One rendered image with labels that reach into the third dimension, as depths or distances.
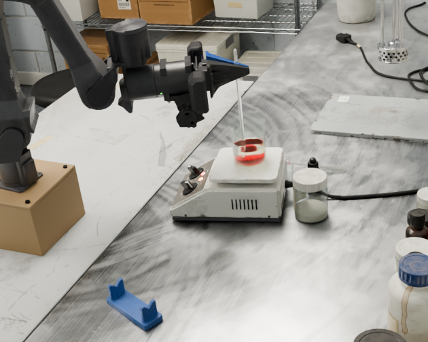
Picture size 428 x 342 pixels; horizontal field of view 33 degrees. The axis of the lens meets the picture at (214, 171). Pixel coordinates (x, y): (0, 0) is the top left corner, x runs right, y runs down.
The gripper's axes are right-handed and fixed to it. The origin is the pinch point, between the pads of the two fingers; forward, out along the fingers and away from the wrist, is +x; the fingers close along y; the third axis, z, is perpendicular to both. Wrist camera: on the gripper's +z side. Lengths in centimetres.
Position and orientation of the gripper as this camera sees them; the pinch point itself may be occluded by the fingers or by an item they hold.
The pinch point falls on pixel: (228, 72)
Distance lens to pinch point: 120.2
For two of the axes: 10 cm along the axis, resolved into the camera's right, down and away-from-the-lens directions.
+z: 1.1, 8.7, 4.8
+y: 0.5, 4.7, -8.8
